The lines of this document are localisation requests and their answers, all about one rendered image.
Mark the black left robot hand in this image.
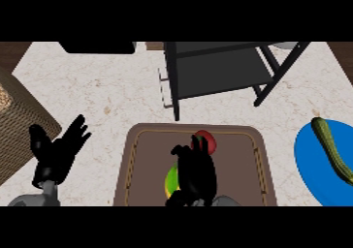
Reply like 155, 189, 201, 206
26, 113, 93, 190

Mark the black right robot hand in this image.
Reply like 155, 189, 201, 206
163, 135, 217, 207

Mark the yellow-green lemon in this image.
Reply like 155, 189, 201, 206
163, 162, 180, 200

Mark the brown tray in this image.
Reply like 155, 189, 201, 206
111, 122, 279, 207

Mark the black tiered shelf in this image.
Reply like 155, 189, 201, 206
155, 41, 312, 122

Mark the red tomato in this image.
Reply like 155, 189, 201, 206
192, 129, 217, 156

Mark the wicker basket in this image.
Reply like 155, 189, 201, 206
0, 62, 63, 192

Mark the blue plate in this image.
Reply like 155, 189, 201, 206
291, 118, 353, 207

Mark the green cucumber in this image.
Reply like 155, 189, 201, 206
309, 116, 353, 189

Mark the black appliance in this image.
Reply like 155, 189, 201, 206
57, 41, 136, 55

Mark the grey round object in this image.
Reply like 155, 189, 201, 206
271, 41, 299, 50

